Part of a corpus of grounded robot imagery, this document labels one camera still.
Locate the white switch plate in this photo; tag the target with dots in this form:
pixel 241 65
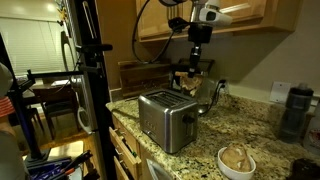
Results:
pixel 279 92

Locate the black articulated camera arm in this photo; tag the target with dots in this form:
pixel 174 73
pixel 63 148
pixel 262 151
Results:
pixel 53 74

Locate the round ceiling light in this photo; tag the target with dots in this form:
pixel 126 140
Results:
pixel 50 7

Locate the silver two slot toaster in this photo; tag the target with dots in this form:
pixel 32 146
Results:
pixel 166 123

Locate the white ceramic bowl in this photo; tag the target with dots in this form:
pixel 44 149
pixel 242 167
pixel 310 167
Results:
pixel 238 176

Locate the stainless dishwasher panel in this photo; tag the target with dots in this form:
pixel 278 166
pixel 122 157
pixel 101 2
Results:
pixel 156 171

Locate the black stereo camera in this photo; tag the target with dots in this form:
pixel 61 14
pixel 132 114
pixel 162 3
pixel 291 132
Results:
pixel 95 48

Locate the white sports bottle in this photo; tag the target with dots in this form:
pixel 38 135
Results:
pixel 313 133

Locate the white window blinds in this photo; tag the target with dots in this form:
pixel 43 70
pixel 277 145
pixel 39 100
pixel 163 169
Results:
pixel 33 43

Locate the light wooden wall cabinet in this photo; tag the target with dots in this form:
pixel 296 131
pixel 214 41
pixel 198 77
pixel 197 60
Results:
pixel 250 13

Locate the blue tool tray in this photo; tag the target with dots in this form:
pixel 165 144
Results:
pixel 43 168

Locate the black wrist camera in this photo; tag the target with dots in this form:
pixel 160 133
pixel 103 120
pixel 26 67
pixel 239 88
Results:
pixel 178 24

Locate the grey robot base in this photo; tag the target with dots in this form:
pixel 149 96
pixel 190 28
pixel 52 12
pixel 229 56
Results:
pixel 11 156

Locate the black vertical stand frame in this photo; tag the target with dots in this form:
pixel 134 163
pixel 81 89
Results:
pixel 96 100

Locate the white wall outlet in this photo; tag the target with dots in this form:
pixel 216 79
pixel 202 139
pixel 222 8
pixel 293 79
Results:
pixel 227 87

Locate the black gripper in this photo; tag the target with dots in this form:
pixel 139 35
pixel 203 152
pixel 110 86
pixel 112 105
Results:
pixel 200 33

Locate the dark wooden chair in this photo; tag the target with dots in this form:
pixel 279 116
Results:
pixel 60 113

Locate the black tripod stand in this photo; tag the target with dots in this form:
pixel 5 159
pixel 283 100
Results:
pixel 25 126

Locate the wooden counter drawer unit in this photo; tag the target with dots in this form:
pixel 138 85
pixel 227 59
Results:
pixel 126 153

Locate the dark wooden cutting board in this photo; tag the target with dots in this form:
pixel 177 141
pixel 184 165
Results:
pixel 143 78

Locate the black coffee maker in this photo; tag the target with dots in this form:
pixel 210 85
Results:
pixel 180 65

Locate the yellow wall decoration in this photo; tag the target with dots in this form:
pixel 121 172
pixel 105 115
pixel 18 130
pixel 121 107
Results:
pixel 62 13

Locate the toasted bread slice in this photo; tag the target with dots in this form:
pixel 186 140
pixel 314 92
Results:
pixel 190 86
pixel 236 158

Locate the dark grey sports bottle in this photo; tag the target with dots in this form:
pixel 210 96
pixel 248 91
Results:
pixel 295 113

